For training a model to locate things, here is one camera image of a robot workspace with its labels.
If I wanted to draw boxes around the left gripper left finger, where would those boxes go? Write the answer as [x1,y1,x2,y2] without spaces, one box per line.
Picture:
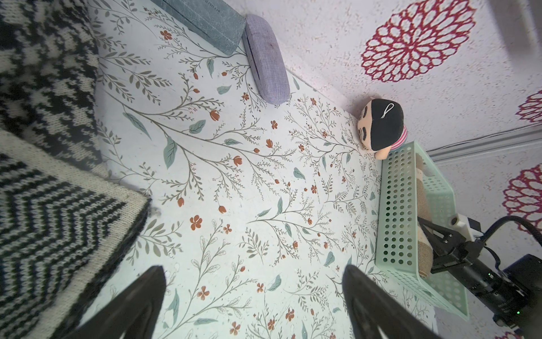
[66,266,166,338]

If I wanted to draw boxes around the doll with black hair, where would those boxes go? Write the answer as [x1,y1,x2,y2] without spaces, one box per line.
[357,98,408,160]

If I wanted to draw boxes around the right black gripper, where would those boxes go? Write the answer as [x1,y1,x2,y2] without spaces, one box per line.
[417,217,529,326]

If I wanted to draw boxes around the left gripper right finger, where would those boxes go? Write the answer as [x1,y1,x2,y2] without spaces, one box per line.
[342,264,439,339]

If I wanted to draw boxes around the lilac oval case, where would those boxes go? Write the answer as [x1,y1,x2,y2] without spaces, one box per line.
[243,14,290,105]

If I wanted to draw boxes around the mint green plastic basket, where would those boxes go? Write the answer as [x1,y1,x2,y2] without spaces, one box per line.
[375,141,469,320]

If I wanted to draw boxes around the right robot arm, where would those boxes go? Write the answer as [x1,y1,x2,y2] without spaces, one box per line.
[418,216,541,338]

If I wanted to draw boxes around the brown beige striped scarf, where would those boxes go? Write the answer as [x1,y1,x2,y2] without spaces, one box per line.
[414,153,436,279]

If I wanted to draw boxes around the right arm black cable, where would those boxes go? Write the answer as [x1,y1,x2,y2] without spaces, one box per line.
[478,215,542,272]

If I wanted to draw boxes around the grey rectangular case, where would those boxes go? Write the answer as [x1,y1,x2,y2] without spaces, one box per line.
[154,0,246,56]

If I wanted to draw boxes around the black white knitted scarf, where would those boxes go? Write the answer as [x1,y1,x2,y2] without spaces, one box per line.
[1,1,150,338]

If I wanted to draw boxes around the floral table mat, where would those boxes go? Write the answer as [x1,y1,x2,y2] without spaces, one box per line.
[75,0,439,339]

